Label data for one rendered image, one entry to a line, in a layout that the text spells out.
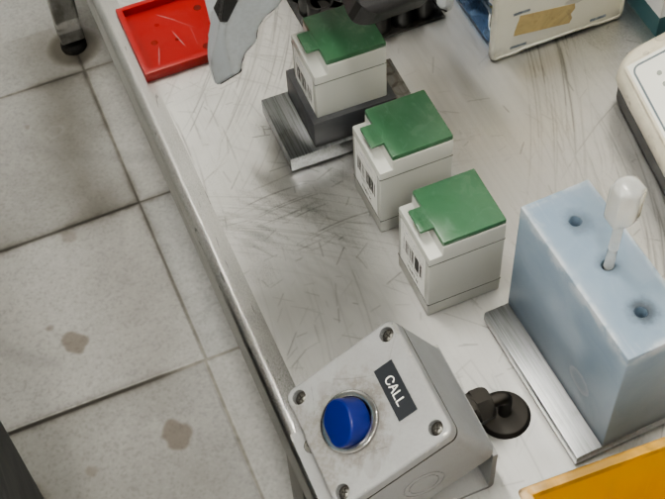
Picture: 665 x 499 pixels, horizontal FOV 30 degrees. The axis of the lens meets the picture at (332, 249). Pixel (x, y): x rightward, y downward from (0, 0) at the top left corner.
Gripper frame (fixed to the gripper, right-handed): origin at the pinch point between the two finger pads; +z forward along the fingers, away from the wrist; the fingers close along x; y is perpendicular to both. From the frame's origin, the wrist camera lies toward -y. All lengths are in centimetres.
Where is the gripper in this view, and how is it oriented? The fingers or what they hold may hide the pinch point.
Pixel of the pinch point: (338, 54)
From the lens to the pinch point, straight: 75.9
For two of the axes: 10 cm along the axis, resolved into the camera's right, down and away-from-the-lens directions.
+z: 0.4, 5.8, 8.2
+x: -9.3, 3.3, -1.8
